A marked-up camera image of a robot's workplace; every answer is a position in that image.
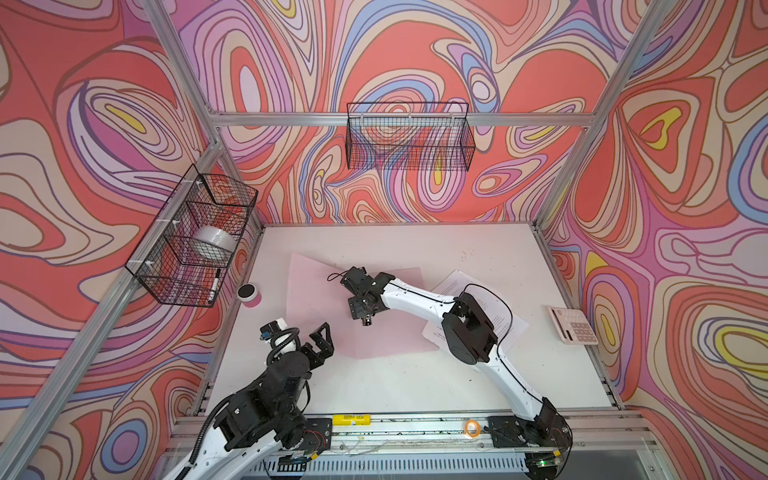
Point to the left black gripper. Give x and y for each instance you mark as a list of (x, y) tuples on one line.
[(324, 349)]

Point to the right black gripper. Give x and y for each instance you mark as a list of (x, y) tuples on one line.
[(356, 309)]

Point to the pink folder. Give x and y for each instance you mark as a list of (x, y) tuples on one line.
[(315, 295)]

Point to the printed paper sheet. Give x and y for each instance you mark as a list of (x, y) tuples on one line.
[(508, 326)]

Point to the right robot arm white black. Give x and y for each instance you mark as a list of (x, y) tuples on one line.
[(470, 337)]

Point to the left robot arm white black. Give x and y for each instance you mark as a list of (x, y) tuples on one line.
[(266, 416)]

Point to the yellow label block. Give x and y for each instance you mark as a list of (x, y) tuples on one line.
[(351, 420)]

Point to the pink cup with black lid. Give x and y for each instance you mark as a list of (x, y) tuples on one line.
[(249, 295)]

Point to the black marker in basket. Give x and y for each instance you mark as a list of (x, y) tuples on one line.
[(214, 289)]

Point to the white tape roll in basket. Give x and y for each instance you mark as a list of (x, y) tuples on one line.
[(213, 244)]

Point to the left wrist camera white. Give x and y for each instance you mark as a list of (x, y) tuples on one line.
[(280, 337)]

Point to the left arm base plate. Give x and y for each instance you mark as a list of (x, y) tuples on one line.
[(316, 438)]

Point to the black wire basket left wall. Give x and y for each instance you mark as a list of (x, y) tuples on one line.
[(185, 257)]

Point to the black wire basket wall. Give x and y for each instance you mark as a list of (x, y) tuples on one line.
[(409, 136), (185, 257)]

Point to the black wire basket back wall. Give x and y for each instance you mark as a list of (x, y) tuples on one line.
[(409, 136)]

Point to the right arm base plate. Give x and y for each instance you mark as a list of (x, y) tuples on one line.
[(514, 432)]

